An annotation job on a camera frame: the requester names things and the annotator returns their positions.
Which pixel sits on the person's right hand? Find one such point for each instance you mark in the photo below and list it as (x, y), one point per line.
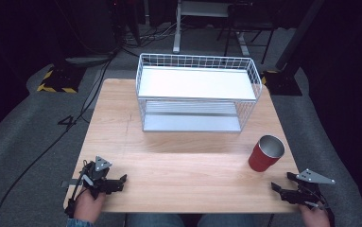
(314, 217)

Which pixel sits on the person's left hand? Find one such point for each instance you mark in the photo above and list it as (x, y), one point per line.
(88, 208)

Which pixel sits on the red cup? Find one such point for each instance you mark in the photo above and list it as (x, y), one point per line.
(266, 153)

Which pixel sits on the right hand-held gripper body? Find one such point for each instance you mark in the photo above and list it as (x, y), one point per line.
(307, 187)

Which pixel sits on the black stand with base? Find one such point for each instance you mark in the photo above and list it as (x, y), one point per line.
(287, 63)

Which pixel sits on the white metal desk frame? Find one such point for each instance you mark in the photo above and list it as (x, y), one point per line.
(197, 19)

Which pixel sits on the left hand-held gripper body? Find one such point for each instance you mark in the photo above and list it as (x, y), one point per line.
(98, 176)

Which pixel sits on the black chair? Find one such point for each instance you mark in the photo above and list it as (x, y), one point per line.
(248, 25)

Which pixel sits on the black yellow striped stand base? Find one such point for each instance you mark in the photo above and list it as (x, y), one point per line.
(59, 78)

